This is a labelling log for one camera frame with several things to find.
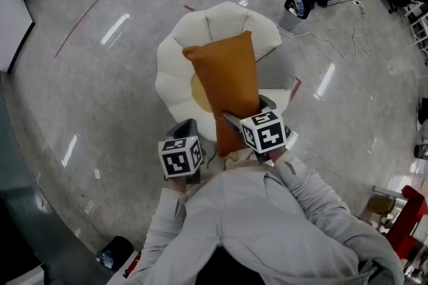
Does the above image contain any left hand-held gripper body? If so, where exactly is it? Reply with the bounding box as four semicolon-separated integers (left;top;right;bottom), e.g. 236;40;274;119
157;135;205;185

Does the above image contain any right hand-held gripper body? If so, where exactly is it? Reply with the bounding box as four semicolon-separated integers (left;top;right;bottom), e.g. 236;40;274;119
239;110;292;165

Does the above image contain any orange cushion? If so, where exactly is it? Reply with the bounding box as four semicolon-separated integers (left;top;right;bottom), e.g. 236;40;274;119
182;30;265;158

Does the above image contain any person's left forearm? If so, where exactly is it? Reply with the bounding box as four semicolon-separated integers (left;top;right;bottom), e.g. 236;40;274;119
146;176;189;245

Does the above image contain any person's right forearm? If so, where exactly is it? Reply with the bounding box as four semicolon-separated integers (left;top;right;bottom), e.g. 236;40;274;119
272;151;352;231

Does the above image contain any white flower-shaped floor chair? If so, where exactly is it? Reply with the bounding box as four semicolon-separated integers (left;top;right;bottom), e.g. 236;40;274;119
154;1;298;145

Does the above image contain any person's left foot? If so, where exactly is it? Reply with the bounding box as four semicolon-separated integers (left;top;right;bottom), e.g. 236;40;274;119
223;152;249;165

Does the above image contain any person's grey shirt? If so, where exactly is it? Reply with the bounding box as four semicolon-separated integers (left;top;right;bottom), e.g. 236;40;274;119
128;156;406;285

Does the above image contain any grey waste bin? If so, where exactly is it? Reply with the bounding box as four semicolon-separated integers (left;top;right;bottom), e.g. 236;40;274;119
283;0;310;31

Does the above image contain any black waste bin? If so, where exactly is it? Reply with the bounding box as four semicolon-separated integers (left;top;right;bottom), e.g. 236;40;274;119
96;235;135;273

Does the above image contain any red toolbox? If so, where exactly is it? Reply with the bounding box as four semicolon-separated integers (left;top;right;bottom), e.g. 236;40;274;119
122;249;142;278

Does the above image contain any brown bag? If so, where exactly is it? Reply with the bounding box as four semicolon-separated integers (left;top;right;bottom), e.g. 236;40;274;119
367;194;397;215

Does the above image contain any faded red floor tape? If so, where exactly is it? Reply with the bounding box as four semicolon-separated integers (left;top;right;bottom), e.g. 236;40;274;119
53;0;102;59

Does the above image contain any black cylinder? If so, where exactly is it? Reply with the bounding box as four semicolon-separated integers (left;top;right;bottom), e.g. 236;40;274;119
413;142;428;159

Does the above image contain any white box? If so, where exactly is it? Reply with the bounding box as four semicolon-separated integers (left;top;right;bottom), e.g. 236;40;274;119
415;98;428;131

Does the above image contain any red cabinet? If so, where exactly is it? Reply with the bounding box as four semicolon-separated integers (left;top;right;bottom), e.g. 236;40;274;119
383;185;428;254

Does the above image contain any black floor cable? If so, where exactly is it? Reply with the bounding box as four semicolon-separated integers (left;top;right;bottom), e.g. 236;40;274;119
206;149;219;171

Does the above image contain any white floor cable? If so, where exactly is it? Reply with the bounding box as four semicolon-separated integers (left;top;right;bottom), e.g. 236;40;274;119
276;0;374;59

